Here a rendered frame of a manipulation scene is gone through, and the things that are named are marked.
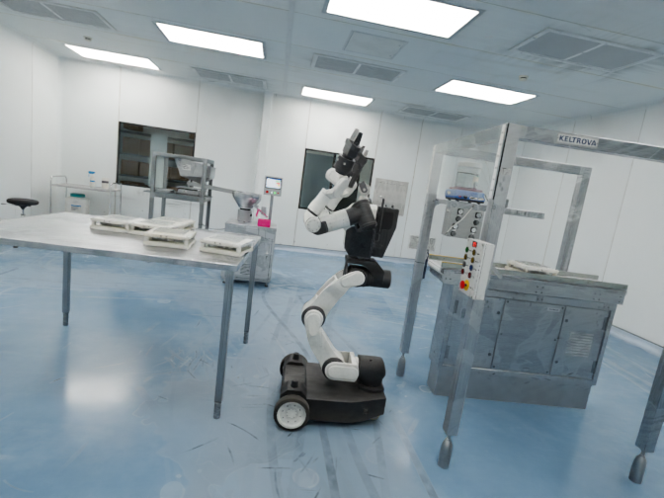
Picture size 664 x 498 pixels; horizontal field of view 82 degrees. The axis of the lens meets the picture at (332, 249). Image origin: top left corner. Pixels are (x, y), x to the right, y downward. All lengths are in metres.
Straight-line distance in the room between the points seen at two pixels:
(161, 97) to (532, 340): 6.94
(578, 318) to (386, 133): 5.58
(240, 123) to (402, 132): 3.12
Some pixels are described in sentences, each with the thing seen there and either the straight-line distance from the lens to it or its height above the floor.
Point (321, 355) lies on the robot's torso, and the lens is 2.40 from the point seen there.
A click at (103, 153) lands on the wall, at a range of 8.18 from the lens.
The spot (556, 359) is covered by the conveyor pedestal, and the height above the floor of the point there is 0.37.
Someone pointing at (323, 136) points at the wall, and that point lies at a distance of 7.66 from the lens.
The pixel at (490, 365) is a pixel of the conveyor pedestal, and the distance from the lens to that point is 3.06.
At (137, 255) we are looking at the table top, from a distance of 2.18.
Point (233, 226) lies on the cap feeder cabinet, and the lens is 4.81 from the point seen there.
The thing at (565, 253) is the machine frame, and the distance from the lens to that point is 3.36.
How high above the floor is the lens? 1.36
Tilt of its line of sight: 9 degrees down
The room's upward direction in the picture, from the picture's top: 8 degrees clockwise
